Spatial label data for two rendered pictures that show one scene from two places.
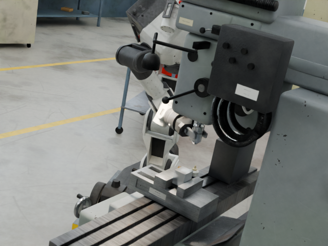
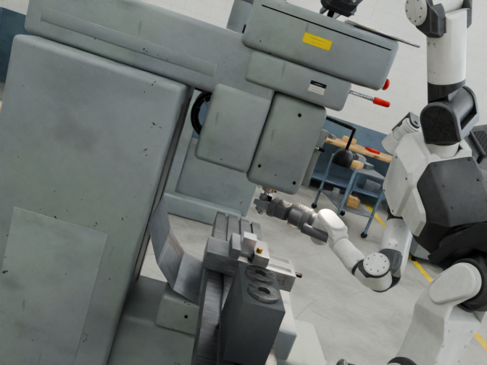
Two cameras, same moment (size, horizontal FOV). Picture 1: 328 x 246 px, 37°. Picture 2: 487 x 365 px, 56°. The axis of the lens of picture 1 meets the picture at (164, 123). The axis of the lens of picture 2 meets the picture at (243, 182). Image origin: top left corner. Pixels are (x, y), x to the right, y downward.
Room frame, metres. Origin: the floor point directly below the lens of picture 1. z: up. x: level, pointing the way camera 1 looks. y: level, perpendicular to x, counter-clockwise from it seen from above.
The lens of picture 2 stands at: (3.04, -1.20, 1.70)
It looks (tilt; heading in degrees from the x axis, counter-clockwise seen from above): 15 degrees down; 142
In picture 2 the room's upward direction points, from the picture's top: 19 degrees clockwise
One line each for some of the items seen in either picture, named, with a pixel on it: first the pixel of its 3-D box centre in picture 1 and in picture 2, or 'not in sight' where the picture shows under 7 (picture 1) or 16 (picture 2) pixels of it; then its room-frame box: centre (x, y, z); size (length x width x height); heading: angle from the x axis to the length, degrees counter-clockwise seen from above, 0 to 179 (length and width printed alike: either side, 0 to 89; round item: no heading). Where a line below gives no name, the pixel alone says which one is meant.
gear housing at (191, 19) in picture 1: (231, 24); (293, 79); (1.81, -0.17, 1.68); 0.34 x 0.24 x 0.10; 57
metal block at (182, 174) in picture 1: (182, 176); (248, 242); (1.81, -0.12, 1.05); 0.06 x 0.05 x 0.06; 148
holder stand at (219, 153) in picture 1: (233, 154); (251, 311); (2.19, -0.36, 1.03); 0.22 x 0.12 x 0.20; 150
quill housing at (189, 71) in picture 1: (210, 76); (284, 140); (1.84, -0.14, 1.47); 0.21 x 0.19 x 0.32; 147
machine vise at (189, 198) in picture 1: (173, 187); (250, 258); (1.82, -0.09, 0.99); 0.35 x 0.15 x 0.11; 58
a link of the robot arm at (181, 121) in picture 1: (183, 124); (286, 211); (1.91, -0.08, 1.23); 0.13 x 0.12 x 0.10; 127
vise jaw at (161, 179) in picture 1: (170, 177); (259, 253); (1.84, -0.07, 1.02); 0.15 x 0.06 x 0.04; 148
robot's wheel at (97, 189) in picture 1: (97, 199); not in sight; (2.47, 0.29, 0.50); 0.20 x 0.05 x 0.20; 170
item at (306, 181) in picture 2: not in sight; (311, 157); (1.90, -0.04, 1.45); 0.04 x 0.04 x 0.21; 57
